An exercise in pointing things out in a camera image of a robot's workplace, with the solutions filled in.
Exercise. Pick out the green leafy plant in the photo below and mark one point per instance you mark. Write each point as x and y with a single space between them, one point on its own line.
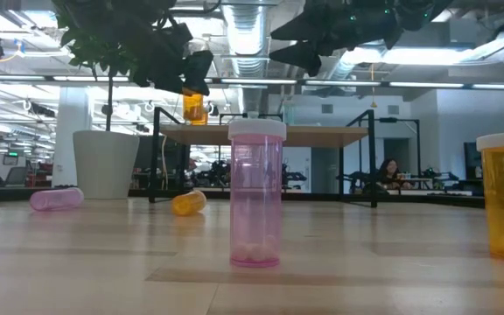
90 48

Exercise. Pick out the pink pill bottle white cap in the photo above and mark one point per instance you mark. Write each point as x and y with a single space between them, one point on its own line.
256 197
55 199

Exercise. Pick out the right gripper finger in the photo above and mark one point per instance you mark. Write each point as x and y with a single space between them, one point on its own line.
302 57
309 28

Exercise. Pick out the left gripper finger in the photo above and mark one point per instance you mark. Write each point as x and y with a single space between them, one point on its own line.
198 72
160 74

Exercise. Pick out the person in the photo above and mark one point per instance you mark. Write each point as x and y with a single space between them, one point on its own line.
389 170

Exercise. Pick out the grey office chair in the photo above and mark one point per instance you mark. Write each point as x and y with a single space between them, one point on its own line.
16 176

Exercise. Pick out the wooden shelf black frame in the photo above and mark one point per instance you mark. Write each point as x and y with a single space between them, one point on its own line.
322 136

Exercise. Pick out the black aluminium frame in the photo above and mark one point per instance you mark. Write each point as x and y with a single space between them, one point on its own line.
453 201

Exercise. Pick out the long linear light bar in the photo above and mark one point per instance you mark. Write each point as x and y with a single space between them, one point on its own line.
427 85

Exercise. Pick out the dark display screen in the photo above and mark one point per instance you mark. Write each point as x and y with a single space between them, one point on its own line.
472 159

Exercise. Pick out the silver air duct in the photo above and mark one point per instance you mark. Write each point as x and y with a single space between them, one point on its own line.
245 35

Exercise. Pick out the white plant pot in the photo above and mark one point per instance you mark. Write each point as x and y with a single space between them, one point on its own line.
105 166

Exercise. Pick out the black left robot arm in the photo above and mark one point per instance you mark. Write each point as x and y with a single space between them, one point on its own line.
147 17

